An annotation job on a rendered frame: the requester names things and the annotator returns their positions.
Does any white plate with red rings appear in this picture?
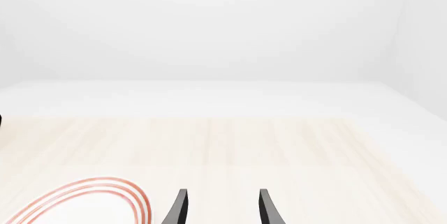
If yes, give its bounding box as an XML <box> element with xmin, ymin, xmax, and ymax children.
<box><xmin>2</xmin><ymin>176</ymin><xmax>153</xmax><ymax>224</ymax></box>

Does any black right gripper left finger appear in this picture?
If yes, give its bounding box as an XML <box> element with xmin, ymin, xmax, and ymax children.
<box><xmin>161</xmin><ymin>188</ymin><xmax>189</xmax><ymax>224</ymax></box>

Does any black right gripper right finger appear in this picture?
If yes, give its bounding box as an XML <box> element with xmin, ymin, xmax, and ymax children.
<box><xmin>258</xmin><ymin>188</ymin><xmax>287</xmax><ymax>224</ymax></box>

